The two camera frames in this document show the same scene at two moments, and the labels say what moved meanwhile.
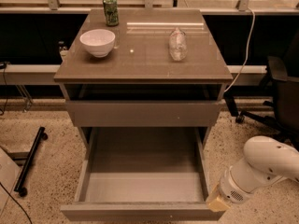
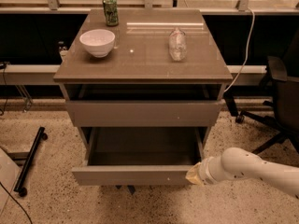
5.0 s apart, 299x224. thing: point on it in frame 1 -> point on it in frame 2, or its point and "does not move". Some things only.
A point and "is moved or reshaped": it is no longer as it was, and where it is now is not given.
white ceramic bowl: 99,42 does not move
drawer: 143,174 is moved or reshaped
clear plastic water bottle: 177,45 does not move
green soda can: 111,11 does not move
